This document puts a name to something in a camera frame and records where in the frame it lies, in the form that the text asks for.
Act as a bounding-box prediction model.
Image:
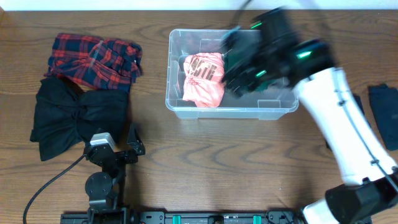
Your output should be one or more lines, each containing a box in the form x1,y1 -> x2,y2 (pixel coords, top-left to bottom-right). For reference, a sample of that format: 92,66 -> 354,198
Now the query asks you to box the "dark navy garment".
368,83 -> 397,151

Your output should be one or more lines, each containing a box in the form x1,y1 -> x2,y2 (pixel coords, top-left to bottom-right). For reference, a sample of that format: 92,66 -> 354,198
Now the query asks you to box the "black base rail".
60,210 -> 305,224

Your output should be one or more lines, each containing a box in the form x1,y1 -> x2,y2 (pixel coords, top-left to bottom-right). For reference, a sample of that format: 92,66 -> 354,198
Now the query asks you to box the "red navy plaid shirt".
44,33 -> 142,92

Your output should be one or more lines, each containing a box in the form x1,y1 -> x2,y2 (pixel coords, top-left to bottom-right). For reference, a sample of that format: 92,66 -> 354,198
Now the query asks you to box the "pink printed shirt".
182,53 -> 224,108

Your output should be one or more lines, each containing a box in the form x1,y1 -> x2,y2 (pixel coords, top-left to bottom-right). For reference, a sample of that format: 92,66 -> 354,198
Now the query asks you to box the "clear plastic storage bin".
165,29 -> 299,120

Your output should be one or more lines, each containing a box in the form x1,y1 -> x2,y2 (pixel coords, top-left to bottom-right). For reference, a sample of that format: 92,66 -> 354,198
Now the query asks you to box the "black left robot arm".
83,124 -> 146,223

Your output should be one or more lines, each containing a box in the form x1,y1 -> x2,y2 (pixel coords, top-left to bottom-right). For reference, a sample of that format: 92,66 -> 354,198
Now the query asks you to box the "black bundled garment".
30,77 -> 129,161

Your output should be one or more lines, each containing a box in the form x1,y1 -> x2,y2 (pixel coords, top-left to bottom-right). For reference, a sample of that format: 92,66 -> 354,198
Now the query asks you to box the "black garment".
30,77 -> 129,161
325,93 -> 364,151

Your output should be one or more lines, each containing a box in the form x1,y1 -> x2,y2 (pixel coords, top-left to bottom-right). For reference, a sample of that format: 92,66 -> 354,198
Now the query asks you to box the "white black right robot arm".
222,8 -> 397,223

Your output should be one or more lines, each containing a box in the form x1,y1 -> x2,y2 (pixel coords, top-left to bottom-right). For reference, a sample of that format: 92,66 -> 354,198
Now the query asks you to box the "dark green garment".
223,52 -> 279,94

